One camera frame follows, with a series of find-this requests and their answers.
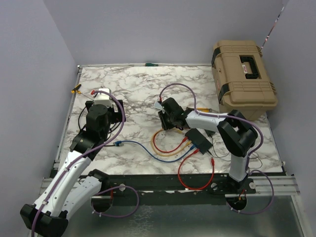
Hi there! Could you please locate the green screwdriver at wall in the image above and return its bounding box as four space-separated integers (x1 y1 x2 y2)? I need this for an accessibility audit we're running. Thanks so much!
145 63 159 67

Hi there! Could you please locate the yellow black screwdriver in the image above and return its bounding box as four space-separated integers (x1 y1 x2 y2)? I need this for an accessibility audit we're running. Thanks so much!
71 83 94 100

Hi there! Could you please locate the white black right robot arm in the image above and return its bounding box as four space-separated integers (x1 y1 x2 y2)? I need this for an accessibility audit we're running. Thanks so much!
155 98 258 193

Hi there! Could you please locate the yellow black utility knife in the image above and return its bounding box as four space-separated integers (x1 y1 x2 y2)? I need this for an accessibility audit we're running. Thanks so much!
187 107 213 113

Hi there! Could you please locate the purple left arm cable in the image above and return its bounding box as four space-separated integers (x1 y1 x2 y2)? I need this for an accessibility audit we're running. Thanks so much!
31 90 140 237

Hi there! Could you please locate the black power adapter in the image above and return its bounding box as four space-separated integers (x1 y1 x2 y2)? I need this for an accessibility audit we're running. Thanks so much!
205 130 216 137

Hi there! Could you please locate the black network switch box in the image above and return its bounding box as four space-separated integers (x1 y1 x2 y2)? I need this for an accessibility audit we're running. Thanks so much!
185 128 213 155

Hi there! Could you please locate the yellow ethernet cable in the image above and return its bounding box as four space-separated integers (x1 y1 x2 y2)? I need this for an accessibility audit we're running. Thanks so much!
151 129 192 158

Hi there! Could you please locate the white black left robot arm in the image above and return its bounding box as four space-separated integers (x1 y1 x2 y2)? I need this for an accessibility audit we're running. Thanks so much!
20 100 126 237

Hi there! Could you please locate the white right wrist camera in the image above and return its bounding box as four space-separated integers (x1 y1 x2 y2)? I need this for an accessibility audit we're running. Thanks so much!
154 99 164 111

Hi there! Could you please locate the aluminium frame rail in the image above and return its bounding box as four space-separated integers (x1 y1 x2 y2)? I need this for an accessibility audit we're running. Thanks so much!
27 65 82 237

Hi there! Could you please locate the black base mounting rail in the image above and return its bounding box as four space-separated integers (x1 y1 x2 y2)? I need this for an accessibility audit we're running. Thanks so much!
75 169 256 209

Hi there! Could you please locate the red ethernet cable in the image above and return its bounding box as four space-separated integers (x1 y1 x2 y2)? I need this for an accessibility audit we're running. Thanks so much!
177 148 215 191
153 128 188 153

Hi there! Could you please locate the tan plastic tool case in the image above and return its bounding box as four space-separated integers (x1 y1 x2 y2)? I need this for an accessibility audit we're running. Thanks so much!
211 40 277 121

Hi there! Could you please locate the blue ethernet cable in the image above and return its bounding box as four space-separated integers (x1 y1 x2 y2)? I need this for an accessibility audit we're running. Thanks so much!
113 140 196 163

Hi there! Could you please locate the thin black adapter cord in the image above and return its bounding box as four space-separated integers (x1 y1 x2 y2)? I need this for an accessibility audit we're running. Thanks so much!
207 135 264 173

